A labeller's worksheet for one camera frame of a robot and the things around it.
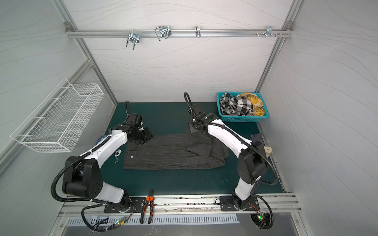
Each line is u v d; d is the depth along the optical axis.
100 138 0.93
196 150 0.88
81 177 0.43
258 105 1.05
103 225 0.68
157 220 0.70
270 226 0.68
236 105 1.03
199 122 0.61
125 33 0.77
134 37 0.79
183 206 0.74
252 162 0.45
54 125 0.67
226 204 0.73
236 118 1.04
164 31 0.77
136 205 0.74
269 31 0.76
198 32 0.78
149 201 0.75
